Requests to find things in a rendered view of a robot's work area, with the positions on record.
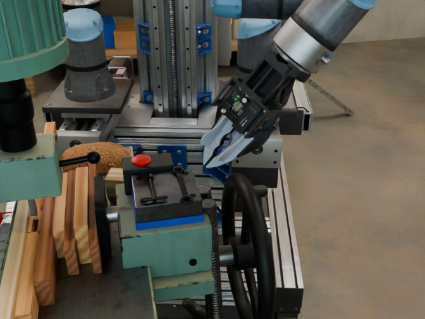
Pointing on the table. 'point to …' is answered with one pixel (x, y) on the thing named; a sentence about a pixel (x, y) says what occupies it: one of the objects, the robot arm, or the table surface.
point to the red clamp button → (141, 160)
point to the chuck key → (152, 190)
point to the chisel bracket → (31, 171)
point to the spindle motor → (31, 38)
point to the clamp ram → (105, 215)
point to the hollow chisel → (32, 207)
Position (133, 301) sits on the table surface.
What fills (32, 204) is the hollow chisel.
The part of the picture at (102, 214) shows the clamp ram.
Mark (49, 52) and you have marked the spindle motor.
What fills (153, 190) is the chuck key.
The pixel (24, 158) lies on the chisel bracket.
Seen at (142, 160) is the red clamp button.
